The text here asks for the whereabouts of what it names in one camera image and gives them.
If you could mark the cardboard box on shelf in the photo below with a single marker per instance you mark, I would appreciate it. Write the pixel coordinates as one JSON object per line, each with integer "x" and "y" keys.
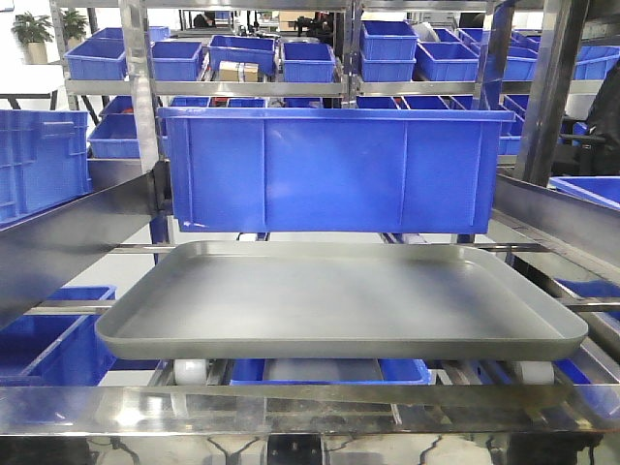
{"x": 238, "y": 71}

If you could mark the large blue plastic bin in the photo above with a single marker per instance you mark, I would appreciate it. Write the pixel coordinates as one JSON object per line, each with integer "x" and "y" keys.
{"x": 266, "y": 170}

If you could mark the grey metal tray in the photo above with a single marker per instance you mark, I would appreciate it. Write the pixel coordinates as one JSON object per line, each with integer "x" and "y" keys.
{"x": 210, "y": 299}

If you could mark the blue bin under tray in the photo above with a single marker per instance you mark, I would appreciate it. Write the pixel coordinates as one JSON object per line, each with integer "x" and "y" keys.
{"x": 331, "y": 371}

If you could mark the white roller left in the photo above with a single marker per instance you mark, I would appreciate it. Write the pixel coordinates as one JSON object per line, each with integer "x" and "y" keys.
{"x": 190, "y": 372}

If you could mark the white roller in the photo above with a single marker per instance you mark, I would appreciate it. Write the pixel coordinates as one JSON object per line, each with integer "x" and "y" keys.
{"x": 537, "y": 373}
{"x": 190, "y": 372}

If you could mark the white roller right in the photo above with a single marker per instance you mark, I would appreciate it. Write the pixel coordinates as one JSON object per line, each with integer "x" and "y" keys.
{"x": 537, "y": 373}

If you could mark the blue crate at left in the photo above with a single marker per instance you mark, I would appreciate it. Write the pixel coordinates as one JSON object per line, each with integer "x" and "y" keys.
{"x": 43, "y": 160}

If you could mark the blue bin lower left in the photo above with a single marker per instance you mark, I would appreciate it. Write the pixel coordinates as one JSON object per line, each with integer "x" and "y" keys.
{"x": 58, "y": 351}

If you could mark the potted plant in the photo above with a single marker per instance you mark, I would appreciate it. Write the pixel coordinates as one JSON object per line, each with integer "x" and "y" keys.
{"x": 33, "y": 34}

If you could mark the steel shelf frame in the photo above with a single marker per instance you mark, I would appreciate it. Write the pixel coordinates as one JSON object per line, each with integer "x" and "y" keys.
{"x": 78, "y": 259}

